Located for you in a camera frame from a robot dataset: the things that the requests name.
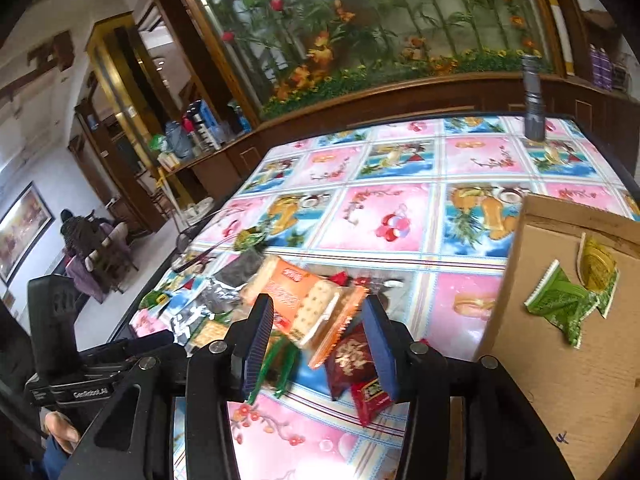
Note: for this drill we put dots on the purple spray can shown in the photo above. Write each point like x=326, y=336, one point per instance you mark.
x=605, y=71
x=594, y=67

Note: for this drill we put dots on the brown cardboard box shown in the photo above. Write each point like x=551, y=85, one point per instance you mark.
x=550, y=385

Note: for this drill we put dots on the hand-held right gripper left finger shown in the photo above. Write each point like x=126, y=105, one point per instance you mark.
x=257, y=345

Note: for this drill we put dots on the white roll with yellow bands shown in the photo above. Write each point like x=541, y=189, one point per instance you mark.
x=551, y=1

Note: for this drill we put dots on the person's left hand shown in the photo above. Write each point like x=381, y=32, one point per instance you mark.
x=61, y=430

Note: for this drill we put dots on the blue box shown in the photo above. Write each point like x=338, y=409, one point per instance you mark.
x=210, y=122

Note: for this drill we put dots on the green leafy snack packet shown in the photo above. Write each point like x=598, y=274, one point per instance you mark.
x=560, y=305

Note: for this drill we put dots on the wooden partition cabinet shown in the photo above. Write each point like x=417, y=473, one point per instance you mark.
x=400, y=97

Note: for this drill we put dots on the wooden dining chair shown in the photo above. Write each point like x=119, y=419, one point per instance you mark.
x=117, y=255

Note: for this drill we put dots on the orange-edged clear snack packet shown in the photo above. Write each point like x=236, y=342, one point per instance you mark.
x=345, y=320

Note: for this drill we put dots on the dark red snack packet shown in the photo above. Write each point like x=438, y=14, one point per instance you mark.
x=350, y=360

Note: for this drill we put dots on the dark wooden root carving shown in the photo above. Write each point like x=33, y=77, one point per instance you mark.
x=599, y=20

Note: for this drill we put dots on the yellow-green snack packet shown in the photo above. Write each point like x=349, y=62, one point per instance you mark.
x=597, y=265

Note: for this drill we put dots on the small green snack packet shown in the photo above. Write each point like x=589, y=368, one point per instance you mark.
x=156, y=300

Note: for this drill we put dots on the wooden glass display cabinet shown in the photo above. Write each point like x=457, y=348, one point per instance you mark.
x=125, y=110

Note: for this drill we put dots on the eyeglasses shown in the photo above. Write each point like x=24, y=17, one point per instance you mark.
x=187, y=242

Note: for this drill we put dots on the red wrapped candy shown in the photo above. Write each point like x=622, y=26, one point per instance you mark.
x=339, y=278

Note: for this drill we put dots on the printed pink tablecloth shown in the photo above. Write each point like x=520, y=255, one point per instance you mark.
x=370, y=220

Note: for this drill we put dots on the framed wall picture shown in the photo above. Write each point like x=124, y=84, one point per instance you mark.
x=22, y=240

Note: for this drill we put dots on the orange cracker packet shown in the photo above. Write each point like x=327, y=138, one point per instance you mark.
x=295, y=295

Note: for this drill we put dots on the glass artificial flower display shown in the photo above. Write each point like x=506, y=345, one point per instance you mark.
x=375, y=20

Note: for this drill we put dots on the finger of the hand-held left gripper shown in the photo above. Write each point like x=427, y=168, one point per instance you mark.
x=155, y=344

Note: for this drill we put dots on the pink snack packet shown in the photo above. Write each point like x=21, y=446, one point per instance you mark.
x=150, y=324

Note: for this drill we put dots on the grey metal flashlight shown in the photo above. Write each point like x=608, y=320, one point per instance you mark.
x=533, y=110

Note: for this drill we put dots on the small red snack packet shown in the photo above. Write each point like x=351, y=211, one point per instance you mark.
x=367, y=400

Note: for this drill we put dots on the green-ended thin snack stick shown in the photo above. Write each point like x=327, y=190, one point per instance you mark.
x=265, y=370
x=289, y=367

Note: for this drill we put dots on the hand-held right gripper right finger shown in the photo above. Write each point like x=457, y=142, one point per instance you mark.
x=380, y=355

